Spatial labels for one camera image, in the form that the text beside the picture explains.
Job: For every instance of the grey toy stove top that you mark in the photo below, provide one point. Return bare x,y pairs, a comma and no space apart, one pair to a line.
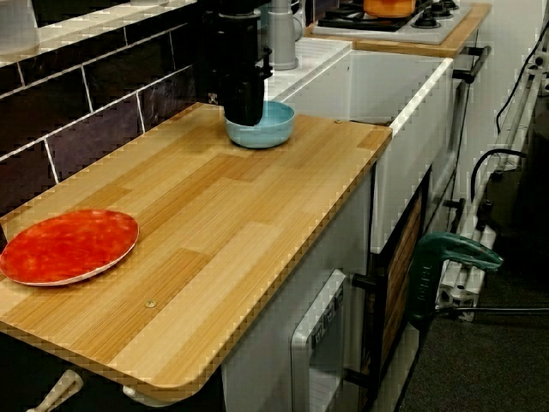
386,32

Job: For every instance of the grey white faucet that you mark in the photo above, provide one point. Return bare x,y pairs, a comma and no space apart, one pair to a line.
285,38

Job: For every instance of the light blue bowl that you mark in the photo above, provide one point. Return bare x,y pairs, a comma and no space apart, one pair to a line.
266,133

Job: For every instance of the red round plate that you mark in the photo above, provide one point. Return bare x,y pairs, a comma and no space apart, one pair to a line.
64,249

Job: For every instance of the black framed wood door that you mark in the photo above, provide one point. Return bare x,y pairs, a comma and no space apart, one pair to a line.
403,266

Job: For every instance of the white kitchen cabinet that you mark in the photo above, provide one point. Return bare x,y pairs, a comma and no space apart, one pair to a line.
266,343

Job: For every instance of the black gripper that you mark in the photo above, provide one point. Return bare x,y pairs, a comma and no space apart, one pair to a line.
238,47

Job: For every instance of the white wooden peg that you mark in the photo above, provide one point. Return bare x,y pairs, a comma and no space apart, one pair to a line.
56,390

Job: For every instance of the aluminium frame rail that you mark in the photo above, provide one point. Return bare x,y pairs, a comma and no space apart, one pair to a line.
467,257

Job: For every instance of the white hook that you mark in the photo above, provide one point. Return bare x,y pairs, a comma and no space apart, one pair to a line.
146,397

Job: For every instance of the dark upright post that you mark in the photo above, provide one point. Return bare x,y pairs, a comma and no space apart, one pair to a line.
198,51

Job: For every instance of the orange pot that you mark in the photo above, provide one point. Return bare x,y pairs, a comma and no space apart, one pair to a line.
388,7

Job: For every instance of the white dispenser panel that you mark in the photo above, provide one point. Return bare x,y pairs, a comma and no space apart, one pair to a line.
317,343

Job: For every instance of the white toy sink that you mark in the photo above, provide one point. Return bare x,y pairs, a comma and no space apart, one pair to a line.
412,171

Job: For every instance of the green clamp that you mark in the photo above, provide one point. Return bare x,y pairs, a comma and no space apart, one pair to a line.
433,266

